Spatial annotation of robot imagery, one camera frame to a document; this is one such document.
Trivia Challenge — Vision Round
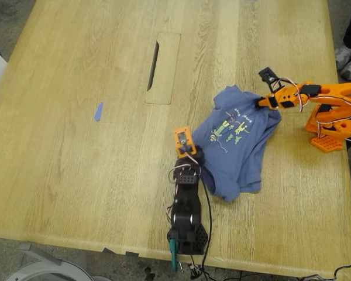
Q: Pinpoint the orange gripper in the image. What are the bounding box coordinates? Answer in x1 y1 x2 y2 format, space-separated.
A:
253 87 304 110

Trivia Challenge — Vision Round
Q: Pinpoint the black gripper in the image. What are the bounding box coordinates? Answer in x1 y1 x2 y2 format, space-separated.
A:
175 147 206 185

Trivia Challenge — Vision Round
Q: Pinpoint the blue printed T-shirt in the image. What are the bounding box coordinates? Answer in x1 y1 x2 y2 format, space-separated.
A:
191 84 283 203

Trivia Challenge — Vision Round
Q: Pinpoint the black perforated arm base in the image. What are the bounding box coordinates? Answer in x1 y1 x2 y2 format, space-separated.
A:
166 224 209 255

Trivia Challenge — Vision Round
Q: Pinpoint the orange perforated arm base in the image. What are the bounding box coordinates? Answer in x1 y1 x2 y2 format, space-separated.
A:
304 116 351 153

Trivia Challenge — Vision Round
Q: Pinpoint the green table clamp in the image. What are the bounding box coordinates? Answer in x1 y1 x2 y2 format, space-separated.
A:
168 239 179 272

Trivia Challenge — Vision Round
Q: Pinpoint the short blue tape strip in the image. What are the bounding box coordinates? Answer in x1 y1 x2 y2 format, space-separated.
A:
93 101 104 122

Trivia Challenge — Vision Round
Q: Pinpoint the orange camera mount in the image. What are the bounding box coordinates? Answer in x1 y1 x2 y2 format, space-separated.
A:
173 125 197 156

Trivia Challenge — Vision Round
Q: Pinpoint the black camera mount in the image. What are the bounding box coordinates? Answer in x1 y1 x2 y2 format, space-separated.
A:
257 67 283 90

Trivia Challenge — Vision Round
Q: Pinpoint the black camera cable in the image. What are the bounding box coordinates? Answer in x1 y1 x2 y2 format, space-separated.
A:
188 175 252 279

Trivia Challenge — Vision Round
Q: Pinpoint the wooden cable hatch cover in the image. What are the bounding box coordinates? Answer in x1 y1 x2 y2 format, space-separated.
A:
144 31 182 105

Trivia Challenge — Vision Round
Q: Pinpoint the grey round metal frame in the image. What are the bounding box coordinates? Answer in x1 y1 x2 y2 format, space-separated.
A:
4 242 112 281

